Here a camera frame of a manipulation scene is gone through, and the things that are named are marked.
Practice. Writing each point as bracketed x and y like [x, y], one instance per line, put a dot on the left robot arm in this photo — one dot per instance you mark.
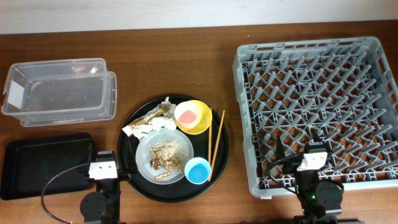
[103, 205]

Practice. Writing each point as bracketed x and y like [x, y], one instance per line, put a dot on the peanut shells and rice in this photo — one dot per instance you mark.
[170, 155]

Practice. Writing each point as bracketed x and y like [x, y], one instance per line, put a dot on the yellow bowl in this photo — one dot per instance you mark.
[204, 119]

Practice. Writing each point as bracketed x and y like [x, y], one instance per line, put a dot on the round black serving tray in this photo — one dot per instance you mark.
[181, 190]

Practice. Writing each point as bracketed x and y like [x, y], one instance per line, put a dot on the black rectangular tray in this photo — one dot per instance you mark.
[30, 164]

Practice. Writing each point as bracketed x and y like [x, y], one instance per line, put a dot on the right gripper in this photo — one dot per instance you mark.
[280, 150]

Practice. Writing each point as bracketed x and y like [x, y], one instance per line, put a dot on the grey dishwasher rack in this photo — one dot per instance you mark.
[341, 89]

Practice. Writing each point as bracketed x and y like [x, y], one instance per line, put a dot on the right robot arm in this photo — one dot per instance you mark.
[320, 199]

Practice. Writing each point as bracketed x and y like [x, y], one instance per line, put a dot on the clear plastic bin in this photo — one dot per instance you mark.
[55, 92]

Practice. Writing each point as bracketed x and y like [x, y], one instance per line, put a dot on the grey plate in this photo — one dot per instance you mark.
[143, 156]

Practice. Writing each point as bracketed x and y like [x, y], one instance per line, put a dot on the white napkin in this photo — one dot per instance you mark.
[166, 120]

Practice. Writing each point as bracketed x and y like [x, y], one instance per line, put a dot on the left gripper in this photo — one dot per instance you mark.
[130, 166]

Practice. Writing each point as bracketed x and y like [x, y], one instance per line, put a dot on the gold foil wrapper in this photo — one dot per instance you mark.
[141, 121]

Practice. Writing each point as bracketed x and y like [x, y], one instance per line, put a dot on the blue cup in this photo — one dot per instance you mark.
[197, 170]

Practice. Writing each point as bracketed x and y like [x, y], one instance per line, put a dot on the pink cup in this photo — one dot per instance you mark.
[186, 114]

